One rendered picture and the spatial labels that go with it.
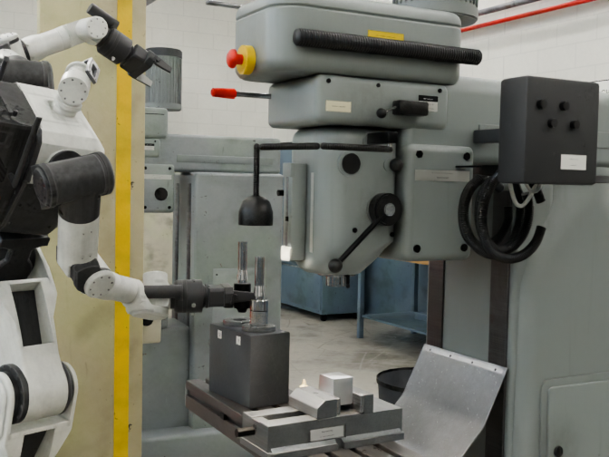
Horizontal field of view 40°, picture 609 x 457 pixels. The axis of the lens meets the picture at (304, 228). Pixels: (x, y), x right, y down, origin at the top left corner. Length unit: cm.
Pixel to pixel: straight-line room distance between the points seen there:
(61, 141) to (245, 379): 75
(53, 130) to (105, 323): 166
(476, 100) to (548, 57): 553
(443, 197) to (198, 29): 978
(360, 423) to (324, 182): 54
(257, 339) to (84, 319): 144
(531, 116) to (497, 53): 627
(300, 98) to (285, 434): 70
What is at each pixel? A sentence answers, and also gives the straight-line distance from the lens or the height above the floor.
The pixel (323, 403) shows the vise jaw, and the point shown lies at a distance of 181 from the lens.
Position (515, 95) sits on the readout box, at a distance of 171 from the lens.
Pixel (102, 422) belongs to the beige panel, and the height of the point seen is 52.
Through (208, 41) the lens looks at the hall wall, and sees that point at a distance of 1154.
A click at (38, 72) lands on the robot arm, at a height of 177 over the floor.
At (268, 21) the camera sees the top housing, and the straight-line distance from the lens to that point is 171.
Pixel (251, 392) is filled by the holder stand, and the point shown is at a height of 98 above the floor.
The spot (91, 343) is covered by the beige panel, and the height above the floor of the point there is 85.
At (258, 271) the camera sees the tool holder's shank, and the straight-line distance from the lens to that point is 216.
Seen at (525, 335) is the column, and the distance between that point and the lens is 198.
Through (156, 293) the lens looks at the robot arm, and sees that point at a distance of 216.
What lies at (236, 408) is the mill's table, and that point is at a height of 93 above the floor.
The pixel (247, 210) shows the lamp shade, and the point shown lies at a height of 145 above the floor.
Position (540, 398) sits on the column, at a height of 103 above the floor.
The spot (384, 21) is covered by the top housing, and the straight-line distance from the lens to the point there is 179.
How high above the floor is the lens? 150
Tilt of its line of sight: 3 degrees down
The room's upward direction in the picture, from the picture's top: 1 degrees clockwise
